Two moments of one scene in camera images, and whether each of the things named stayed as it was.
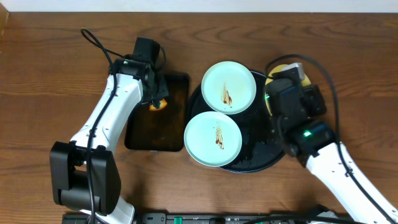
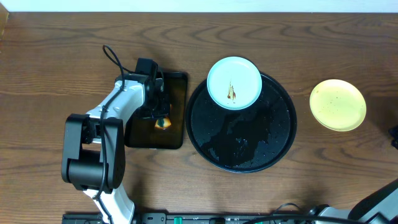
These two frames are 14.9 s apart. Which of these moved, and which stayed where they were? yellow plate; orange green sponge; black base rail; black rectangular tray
Moved: yellow plate; orange green sponge
Stayed: black rectangular tray; black base rail
